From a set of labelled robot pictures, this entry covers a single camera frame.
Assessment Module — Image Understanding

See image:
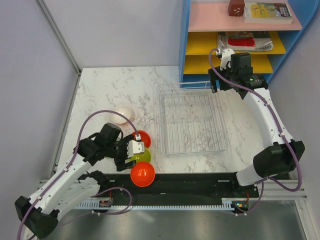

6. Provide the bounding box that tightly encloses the orange plastic bowl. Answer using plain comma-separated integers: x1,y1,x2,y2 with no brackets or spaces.
130,161,156,188
132,130,152,148

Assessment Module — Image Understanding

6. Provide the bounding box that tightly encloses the white wire dish rack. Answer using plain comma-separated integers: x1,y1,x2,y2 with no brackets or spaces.
156,80,228,156

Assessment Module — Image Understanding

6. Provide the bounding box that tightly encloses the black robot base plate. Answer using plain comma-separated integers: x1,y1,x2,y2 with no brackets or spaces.
80,171,261,208

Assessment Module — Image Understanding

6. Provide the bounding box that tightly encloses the orange bowl white inside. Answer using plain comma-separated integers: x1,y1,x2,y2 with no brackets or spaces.
110,105,132,125

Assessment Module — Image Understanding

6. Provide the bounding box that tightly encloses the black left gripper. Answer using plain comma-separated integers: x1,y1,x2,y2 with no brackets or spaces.
106,134,137,171

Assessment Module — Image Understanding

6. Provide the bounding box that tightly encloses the yellow cover book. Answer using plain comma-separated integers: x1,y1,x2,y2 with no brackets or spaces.
242,2,294,25

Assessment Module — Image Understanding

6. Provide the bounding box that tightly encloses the aluminium corner rail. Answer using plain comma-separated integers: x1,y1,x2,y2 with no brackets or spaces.
34,0,83,75

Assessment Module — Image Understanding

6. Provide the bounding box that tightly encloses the aluminium front rail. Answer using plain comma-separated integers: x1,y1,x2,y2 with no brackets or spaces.
261,180,308,201

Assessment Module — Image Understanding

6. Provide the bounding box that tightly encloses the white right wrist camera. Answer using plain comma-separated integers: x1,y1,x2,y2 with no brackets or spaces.
215,48,235,71

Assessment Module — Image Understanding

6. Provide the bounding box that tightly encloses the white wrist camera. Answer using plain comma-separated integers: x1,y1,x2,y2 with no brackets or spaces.
215,48,235,71
127,134,145,158

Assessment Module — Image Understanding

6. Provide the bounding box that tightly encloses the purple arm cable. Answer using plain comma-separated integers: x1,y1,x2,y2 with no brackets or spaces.
16,109,141,240
208,48,303,216

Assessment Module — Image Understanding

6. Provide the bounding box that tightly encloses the white slotted cable duct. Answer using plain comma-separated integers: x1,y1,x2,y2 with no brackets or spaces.
74,198,235,211

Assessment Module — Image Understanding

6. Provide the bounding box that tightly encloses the red spiral notebook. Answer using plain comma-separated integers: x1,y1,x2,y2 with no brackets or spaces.
217,31,274,52

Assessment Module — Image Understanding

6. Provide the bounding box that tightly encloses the blue shelf unit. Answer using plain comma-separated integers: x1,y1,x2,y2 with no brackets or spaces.
178,0,319,87

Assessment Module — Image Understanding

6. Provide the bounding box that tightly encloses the lime green plastic bowl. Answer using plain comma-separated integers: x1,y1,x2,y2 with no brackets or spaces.
130,147,152,163

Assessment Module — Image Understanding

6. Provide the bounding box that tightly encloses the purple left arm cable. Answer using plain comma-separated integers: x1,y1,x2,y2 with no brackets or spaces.
16,109,141,240

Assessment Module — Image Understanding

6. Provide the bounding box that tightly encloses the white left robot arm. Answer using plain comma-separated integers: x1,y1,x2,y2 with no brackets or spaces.
14,123,145,240

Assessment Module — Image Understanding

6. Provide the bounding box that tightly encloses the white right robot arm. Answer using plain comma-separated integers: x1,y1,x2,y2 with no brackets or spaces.
208,48,305,197

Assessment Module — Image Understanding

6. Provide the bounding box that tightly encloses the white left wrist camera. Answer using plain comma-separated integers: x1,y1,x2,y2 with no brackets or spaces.
127,134,145,158

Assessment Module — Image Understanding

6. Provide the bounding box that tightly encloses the red brown box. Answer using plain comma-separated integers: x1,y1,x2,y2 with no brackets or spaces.
227,0,245,17

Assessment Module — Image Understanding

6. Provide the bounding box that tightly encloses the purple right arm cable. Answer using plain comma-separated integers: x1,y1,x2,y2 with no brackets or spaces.
208,48,303,216

